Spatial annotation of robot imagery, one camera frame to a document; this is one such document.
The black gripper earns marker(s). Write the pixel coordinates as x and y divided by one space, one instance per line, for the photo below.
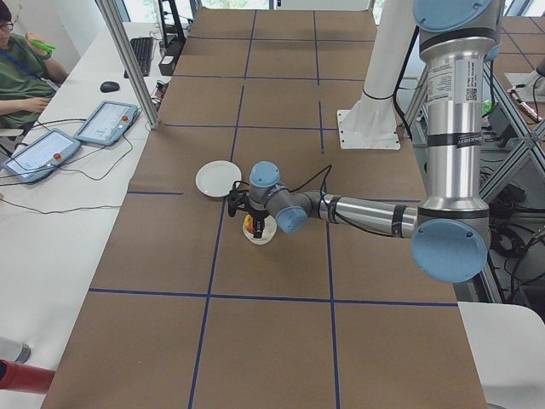
256 216

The red yellow apple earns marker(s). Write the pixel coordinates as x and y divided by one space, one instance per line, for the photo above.
249 224

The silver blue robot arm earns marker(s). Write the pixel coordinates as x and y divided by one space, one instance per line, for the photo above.
449 229

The white bowl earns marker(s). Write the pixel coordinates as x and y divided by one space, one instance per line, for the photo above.
270 229

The white round plate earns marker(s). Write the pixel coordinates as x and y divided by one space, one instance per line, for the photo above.
216 178

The far blue teach pendant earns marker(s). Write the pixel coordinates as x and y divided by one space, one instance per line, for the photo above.
107 123

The blue teach pendant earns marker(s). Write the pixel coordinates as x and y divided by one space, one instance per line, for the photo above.
40 158
107 123

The black desktop box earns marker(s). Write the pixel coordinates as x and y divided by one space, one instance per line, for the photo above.
167 65

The black computer mouse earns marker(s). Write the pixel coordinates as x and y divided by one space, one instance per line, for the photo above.
109 86

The black keyboard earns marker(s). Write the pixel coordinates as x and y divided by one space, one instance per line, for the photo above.
143 50

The near blue teach pendant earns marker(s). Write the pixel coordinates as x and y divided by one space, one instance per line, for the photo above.
40 158

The person in green shirt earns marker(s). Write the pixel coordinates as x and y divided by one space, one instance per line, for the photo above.
30 76

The green handheld object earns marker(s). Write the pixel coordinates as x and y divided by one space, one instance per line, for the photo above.
43 46

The white side table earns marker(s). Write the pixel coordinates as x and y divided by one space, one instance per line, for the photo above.
507 343

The red bottle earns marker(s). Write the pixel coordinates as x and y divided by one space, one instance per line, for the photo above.
24 378

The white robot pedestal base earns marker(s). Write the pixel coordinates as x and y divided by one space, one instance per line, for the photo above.
371 122

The aluminium frame post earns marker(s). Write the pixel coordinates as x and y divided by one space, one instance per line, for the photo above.
115 26

